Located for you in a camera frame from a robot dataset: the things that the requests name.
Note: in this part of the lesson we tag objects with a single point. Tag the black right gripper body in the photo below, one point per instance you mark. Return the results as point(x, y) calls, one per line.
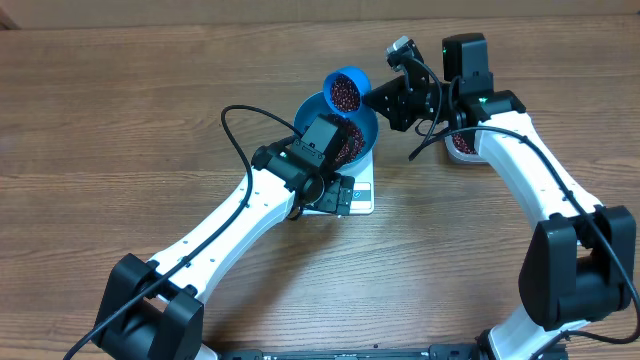
point(422, 101)

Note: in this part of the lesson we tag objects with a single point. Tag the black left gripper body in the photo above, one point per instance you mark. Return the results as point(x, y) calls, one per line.
point(330, 198)

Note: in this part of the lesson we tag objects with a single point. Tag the white digital kitchen scale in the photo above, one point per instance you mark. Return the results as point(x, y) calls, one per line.
point(363, 201)

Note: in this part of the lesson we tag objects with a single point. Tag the blue plastic measuring scoop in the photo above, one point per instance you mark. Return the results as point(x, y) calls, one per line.
point(344, 90)

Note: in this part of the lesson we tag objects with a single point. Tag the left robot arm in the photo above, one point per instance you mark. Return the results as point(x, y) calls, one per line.
point(154, 309)

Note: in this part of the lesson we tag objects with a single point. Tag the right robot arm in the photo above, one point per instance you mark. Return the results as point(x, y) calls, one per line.
point(579, 266)

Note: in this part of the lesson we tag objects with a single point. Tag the blue bowl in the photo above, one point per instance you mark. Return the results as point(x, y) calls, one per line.
point(365, 119)

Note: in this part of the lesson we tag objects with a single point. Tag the clear plastic container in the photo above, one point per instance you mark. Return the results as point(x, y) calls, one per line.
point(460, 152)

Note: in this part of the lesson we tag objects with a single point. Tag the red beans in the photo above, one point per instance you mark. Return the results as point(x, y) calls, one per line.
point(392, 100)

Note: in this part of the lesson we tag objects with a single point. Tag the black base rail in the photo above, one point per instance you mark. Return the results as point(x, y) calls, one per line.
point(433, 352)

